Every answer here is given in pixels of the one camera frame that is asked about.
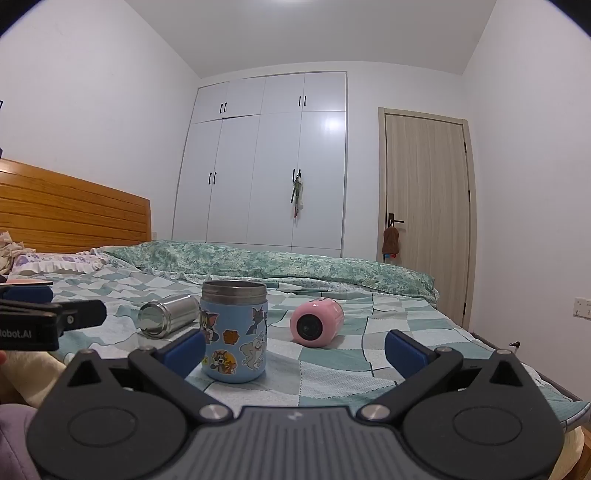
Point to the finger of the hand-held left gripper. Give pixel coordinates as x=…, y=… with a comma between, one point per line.
x=25, y=293
x=85, y=314

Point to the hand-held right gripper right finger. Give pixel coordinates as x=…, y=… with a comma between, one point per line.
x=406, y=353

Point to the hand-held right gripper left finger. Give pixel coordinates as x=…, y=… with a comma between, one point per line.
x=184, y=353

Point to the stainless steel cup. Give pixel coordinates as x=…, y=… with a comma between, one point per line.
x=166, y=316

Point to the pink cup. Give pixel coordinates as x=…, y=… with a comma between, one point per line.
x=316, y=321

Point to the blue cartoon sticker cup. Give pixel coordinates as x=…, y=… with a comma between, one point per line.
x=233, y=332

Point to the purple floral pillow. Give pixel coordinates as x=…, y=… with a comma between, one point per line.
x=55, y=262

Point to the cream floral cloth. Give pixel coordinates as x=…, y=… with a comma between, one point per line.
x=11, y=251

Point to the cream blanket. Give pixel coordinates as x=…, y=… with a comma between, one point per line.
x=27, y=378

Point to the checked bed sheet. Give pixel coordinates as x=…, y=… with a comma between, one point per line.
x=351, y=364

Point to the wooden headboard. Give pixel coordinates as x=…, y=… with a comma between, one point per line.
x=69, y=212

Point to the purple clothing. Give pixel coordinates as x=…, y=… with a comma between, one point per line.
x=16, y=443

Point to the green floral quilt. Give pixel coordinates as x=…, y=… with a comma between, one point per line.
x=286, y=265

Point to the light wooden door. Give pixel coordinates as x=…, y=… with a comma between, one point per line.
x=427, y=207

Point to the white wardrobe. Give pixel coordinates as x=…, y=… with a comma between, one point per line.
x=263, y=161

